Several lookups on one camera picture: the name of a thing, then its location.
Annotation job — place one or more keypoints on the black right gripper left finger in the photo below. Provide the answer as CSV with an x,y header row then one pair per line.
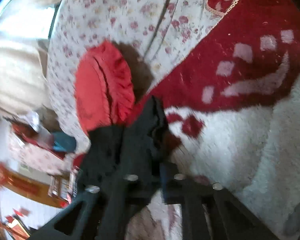
x,y
100,212

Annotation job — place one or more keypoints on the teal bag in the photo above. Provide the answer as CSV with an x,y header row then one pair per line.
x,y
63,142

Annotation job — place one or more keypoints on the red white plush blanket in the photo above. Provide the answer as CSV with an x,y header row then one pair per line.
x,y
228,75

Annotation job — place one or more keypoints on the red round ruffled cushion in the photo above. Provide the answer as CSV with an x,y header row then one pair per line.
x,y
103,88

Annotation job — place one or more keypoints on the beige curtain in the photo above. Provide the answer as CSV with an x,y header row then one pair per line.
x,y
25,26

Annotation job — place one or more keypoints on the black pants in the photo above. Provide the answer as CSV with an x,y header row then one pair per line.
x,y
117,152

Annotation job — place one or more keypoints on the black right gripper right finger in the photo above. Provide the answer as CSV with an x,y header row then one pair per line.
x,y
208,213

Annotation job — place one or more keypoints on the red chinese knot decoration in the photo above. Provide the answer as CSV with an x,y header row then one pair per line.
x,y
16,181

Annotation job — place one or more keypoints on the floral white quilt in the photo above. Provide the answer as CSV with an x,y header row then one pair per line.
x,y
120,30

